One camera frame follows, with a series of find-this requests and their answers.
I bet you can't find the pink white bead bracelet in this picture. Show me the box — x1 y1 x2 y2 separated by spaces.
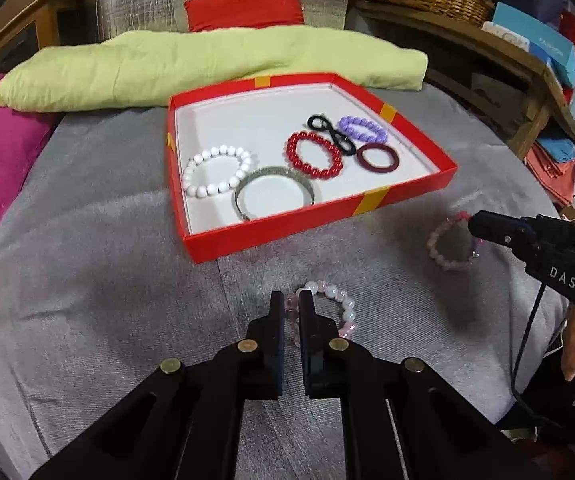
426 210 484 273

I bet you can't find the pink bead flower bracelet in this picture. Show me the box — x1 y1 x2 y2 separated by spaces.
283 279 358 347

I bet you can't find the purple bead bracelet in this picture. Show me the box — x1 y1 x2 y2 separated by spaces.
338 115 389 146

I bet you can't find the red bead bracelet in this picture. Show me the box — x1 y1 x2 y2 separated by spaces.
284 129 345 181

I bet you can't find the grey bed cover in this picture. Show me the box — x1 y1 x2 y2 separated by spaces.
0 87 567 479

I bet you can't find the wooden side bench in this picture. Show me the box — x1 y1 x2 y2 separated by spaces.
355 0 575 158

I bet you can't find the blue fashion box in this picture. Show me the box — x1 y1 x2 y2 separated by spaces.
493 2 575 88

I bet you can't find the silver metal bangle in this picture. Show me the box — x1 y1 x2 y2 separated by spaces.
232 166 317 221

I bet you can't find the red shallow cardboard box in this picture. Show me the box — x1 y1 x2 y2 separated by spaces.
165 74 457 263

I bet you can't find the small red cushion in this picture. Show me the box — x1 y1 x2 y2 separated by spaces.
184 0 305 32

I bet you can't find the light green folded blanket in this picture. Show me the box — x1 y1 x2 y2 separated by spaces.
0 25 429 113

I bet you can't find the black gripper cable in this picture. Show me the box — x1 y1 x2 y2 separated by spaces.
509 284 549 411

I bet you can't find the maroon hair tie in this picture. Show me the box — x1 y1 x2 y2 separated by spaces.
355 142 401 175

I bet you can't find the black hair tie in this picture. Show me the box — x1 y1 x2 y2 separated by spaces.
306 114 358 158

